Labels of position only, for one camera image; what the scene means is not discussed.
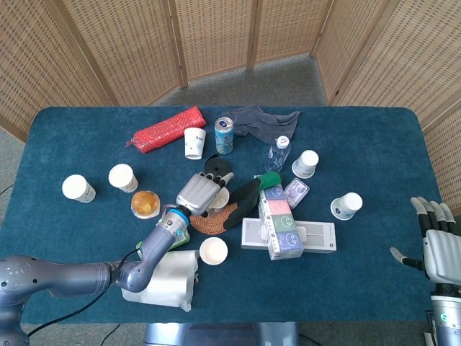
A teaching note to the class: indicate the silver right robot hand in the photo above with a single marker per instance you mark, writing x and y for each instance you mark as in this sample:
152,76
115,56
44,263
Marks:
441,252

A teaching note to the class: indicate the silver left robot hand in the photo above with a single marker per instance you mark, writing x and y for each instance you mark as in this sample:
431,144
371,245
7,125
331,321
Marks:
197,194

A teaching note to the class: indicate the white floral paper cup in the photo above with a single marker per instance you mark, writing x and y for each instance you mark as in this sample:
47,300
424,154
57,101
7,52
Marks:
122,177
346,206
77,188
221,202
305,164
194,143
214,251

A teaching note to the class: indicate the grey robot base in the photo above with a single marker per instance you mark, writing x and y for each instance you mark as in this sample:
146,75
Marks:
219,335

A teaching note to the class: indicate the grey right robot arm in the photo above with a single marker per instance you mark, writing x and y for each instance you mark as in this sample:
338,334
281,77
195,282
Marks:
448,317

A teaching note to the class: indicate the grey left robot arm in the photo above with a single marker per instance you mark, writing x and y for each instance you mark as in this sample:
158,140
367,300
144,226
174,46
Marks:
158,241

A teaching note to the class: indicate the woven rattan coaster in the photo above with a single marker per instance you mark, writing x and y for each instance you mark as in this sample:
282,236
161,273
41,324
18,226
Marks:
212,223

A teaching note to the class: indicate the orange fruit jelly cup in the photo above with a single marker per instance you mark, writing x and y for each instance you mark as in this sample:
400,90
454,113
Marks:
145,204

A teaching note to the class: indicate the black round disc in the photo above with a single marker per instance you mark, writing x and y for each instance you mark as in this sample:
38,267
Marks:
216,164

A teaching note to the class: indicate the black and green glove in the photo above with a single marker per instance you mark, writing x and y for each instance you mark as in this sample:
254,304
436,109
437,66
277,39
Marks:
241,205

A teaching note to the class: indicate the blue drink can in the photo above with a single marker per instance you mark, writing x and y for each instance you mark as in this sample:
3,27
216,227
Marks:
224,138

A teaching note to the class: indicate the red bubble wrap roll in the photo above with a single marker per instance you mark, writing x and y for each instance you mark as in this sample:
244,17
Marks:
165,129

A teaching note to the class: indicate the small brown twine knot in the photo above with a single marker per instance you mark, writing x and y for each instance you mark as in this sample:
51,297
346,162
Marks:
197,278

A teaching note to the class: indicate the multicolour tissue pack bundle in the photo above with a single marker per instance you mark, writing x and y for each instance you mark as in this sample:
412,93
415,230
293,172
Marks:
281,223

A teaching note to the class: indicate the clear plastic water bottle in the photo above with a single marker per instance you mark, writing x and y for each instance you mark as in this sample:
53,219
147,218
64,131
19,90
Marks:
277,155

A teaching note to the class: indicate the white plastic bag with roll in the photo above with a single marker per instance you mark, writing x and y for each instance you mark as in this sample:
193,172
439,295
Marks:
173,281

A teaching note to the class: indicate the grey towel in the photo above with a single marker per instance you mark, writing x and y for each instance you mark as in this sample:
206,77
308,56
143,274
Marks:
259,120

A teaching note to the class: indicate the small purple tissue packet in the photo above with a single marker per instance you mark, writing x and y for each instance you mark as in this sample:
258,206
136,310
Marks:
297,191

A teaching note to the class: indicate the grey white cardboard box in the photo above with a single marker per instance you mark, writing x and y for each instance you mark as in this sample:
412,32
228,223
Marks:
317,234

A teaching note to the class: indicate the woven bamboo folding screen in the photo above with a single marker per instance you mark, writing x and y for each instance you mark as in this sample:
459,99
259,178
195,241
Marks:
126,43

